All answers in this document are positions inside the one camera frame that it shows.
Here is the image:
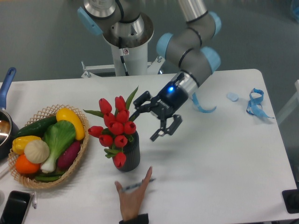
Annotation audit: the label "yellow bell pepper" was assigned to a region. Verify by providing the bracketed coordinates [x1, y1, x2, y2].
[12, 135, 41, 155]

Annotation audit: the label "black device at edge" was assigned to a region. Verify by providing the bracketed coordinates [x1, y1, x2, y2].
[282, 189, 299, 214]

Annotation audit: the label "blue tangled ribbon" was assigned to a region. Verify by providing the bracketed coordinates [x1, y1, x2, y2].
[246, 88, 274, 119]

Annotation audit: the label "small clear pen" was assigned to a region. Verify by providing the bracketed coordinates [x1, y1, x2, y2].
[32, 191, 37, 209]

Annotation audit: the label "blue handled saucepan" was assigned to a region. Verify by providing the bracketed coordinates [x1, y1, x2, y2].
[0, 67, 19, 160]

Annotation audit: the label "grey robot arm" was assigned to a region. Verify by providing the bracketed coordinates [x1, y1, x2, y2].
[77, 0, 221, 140]

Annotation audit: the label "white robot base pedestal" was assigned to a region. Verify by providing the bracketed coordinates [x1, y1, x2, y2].
[103, 13, 154, 76]

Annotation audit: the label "dark pen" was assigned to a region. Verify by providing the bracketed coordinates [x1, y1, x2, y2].
[117, 181, 143, 192]

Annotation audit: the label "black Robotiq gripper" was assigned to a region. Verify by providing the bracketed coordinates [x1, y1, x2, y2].
[129, 81, 188, 141]

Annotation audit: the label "orange fruit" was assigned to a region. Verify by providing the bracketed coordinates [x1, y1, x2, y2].
[15, 154, 40, 174]

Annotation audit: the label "green cucumber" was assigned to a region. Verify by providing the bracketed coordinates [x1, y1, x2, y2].
[15, 116, 57, 138]

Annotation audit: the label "purple sweet potato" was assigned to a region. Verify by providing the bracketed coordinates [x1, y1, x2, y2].
[57, 141, 81, 170]

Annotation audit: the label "yellow squash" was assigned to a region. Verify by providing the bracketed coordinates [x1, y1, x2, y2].
[56, 107, 85, 140]

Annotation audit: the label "black sleeve forearm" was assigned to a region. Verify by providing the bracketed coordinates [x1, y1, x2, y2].
[119, 213, 149, 224]

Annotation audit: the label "dark grey ribbed vase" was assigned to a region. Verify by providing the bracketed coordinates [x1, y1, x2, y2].
[114, 132, 140, 172]

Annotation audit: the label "human hand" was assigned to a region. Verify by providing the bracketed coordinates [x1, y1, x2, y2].
[114, 167, 152, 221]

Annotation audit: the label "black smartphone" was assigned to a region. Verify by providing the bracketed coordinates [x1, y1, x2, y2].
[0, 190, 31, 224]

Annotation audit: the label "red tulip bouquet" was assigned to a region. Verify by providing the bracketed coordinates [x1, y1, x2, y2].
[84, 89, 138, 167]

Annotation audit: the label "blue curved tape strip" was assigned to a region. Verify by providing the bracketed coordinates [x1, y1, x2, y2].
[191, 93, 217, 113]

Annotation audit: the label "green bok choy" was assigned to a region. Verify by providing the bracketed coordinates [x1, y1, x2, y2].
[41, 120, 76, 173]

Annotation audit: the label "small pale blue cap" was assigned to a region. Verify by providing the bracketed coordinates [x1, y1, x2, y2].
[226, 92, 239, 102]

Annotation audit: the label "green pea pods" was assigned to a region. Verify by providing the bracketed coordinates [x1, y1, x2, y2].
[34, 173, 64, 182]

